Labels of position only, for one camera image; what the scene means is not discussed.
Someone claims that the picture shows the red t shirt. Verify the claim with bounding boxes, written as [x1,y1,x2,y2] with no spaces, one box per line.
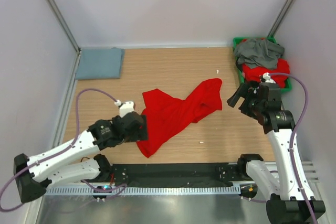
[137,78,223,158]

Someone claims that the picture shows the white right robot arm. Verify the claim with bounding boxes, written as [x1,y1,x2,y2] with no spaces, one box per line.
[227,82,325,223]

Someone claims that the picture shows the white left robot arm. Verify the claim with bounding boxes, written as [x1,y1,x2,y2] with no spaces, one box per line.
[14,112,148,204]

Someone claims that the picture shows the red t shirts in bin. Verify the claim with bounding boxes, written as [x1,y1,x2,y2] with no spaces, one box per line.
[241,59,290,88]

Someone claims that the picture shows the green plastic bin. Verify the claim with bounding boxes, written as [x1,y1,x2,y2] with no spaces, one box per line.
[233,37,292,94]

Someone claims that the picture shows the grey t shirt in bin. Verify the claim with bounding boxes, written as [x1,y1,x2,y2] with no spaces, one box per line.
[234,38,285,70]

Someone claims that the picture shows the folded blue t shirt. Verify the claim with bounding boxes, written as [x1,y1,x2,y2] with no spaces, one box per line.
[76,48,125,80]

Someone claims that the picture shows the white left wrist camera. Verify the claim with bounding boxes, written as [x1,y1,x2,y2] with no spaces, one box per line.
[114,100,135,118]

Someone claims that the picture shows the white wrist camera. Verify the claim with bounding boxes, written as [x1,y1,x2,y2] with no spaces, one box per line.
[260,72,276,83]
[114,100,135,118]

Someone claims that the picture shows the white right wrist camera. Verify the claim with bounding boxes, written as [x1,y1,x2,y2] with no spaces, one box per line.
[260,72,276,83]

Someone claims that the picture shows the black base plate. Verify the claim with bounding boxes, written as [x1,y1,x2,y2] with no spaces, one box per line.
[112,163,254,188]

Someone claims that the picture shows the slotted cable duct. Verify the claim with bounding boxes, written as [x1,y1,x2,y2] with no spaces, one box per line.
[45,185,241,196]

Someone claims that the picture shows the aluminium corner post right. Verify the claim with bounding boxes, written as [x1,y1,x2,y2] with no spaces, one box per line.
[267,0,296,37]

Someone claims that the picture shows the aluminium corner post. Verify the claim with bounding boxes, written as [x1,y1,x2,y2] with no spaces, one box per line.
[46,0,80,53]
[267,0,296,37]

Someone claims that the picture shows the aluminium corner post left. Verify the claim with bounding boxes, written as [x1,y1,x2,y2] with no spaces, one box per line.
[46,0,80,53]

